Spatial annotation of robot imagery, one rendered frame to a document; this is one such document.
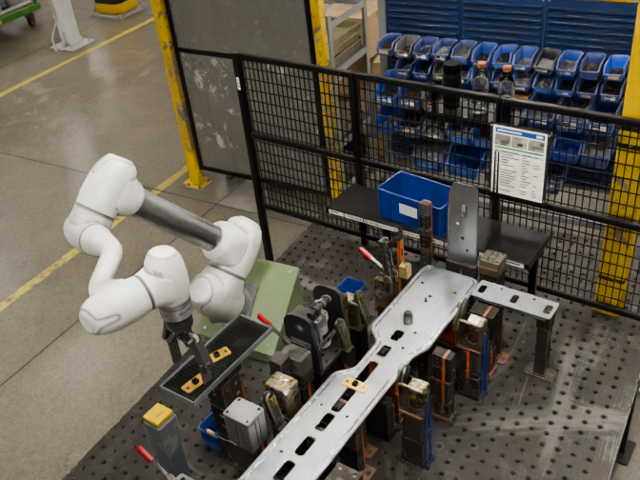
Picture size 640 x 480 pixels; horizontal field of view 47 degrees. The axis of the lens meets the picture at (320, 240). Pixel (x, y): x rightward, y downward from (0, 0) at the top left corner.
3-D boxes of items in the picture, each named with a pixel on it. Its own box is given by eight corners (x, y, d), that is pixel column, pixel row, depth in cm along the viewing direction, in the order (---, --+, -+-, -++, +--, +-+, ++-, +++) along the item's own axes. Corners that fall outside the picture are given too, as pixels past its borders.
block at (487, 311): (490, 381, 269) (492, 322, 253) (462, 370, 274) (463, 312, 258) (501, 365, 275) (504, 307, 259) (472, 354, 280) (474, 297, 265)
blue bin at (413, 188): (440, 237, 288) (440, 209, 281) (377, 214, 306) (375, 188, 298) (463, 217, 298) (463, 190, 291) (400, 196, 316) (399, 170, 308)
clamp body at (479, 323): (480, 408, 259) (484, 332, 240) (450, 395, 265) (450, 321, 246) (491, 390, 265) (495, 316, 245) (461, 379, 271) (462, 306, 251)
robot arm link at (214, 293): (203, 312, 294) (171, 303, 274) (222, 270, 295) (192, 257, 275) (234, 328, 286) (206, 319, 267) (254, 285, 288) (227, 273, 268)
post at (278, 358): (294, 450, 251) (280, 365, 228) (283, 445, 253) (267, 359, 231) (303, 440, 254) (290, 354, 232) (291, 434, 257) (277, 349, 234)
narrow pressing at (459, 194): (475, 267, 276) (477, 188, 257) (447, 258, 282) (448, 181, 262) (476, 266, 276) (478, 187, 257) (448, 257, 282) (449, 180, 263)
